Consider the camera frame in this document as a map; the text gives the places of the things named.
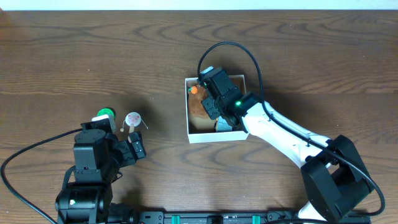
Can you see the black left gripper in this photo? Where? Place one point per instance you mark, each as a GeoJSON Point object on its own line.
{"type": "Point", "coordinates": [129, 149]}

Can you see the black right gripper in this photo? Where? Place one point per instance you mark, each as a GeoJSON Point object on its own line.
{"type": "Point", "coordinates": [208, 103]}

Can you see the pig face rattle drum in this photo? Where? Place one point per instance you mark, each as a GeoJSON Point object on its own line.
{"type": "Point", "coordinates": [133, 123]}

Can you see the yellow grey toy truck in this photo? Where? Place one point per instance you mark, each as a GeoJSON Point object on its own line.
{"type": "Point", "coordinates": [221, 125]}

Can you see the brown plush capybara toy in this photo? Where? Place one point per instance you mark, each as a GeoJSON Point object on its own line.
{"type": "Point", "coordinates": [198, 117]}

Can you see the green round toy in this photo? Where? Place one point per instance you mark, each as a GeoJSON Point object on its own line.
{"type": "Point", "coordinates": [106, 113]}

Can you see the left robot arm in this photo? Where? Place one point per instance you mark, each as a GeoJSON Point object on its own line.
{"type": "Point", "coordinates": [86, 195]}

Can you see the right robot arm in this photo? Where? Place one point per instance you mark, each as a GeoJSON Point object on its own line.
{"type": "Point", "coordinates": [334, 174]}

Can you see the white cardboard box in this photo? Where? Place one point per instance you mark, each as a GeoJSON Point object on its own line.
{"type": "Point", "coordinates": [195, 136]}

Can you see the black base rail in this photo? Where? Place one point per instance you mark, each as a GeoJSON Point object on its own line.
{"type": "Point", "coordinates": [217, 218]}

